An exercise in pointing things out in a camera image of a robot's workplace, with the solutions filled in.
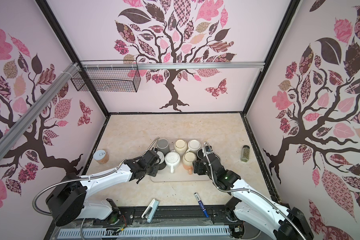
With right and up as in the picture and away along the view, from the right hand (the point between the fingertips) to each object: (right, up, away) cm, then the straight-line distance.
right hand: (198, 160), depth 82 cm
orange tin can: (-59, +1, +8) cm, 60 cm away
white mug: (-2, +7, +11) cm, 13 cm away
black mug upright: (+2, +3, +5) cm, 6 cm away
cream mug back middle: (-10, +7, +9) cm, 15 cm away
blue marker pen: (+1, -22, -6) cm, 22 cm away
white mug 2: (-15, 0, +4) cm, 16 cm away
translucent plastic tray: (-10, -11, +8) cm, 17 cm away
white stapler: (-25, -24, -9) cm, 36 cm away
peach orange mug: (-6, 0, +4) cm, 7 cm away
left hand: (-26, -6, +5) cm, 27 cm away
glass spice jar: (+31, +2, +11) cm, 33 cm away
